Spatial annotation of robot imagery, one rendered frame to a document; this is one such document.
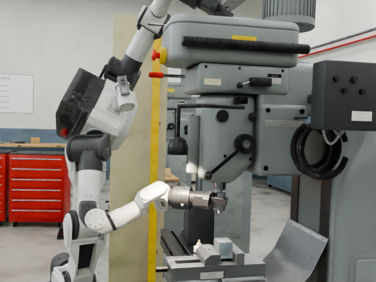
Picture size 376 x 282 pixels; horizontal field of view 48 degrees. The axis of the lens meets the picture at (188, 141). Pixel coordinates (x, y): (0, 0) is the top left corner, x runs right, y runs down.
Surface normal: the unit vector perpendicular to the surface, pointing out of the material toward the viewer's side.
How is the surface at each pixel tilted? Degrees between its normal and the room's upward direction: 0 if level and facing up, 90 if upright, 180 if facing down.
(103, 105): 58
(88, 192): 70
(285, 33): 90
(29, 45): 90
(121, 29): 90
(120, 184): 90
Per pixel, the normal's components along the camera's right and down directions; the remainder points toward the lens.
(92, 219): 0.17, -0.29
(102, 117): 0.46, -0.48
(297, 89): 0.22, 0.06
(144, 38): -0.03, 0.39
